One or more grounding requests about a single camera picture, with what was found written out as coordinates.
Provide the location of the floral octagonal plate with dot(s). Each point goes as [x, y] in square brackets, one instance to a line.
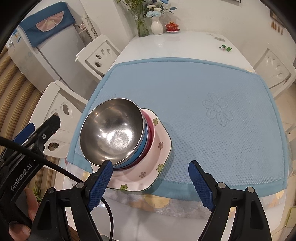
[142, 175]

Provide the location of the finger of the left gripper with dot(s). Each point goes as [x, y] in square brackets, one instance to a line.
[41, 135]
[24, 134]

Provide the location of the white chair far left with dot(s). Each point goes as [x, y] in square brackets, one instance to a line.
[98, 56]

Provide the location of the white vase with flowers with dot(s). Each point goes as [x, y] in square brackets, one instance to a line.
[153, 10]

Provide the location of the white chair far right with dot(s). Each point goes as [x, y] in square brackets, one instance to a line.
[275, 69]

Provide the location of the glass vase with greenery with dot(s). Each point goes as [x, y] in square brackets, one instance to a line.
[136, 8]

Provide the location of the grey refrigerator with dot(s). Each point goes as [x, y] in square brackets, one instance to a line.
[54, 59]

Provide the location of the small green toy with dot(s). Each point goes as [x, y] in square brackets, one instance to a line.
[225, 48]

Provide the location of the light blue table mat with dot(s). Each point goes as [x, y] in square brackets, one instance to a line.
[222, 116]

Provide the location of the left hand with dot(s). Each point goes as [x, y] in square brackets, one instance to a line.
[19, 231]

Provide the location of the red steel bowl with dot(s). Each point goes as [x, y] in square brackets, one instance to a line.
[148, 143]

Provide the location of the blue steel bowl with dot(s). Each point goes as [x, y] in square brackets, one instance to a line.
[115, 130]

